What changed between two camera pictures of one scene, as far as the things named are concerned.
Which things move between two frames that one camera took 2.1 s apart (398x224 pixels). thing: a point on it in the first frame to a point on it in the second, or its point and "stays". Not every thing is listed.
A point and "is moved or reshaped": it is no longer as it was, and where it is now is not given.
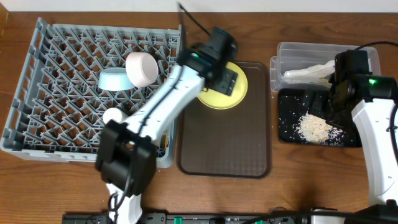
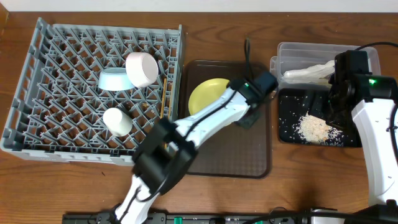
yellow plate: [219, 101] is moved or reshaped
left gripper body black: [220, 81] to [250, 121]
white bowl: [142, 69] stays
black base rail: [104, 218] stays
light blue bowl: [114, 79] stays
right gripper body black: [336, 113] stays
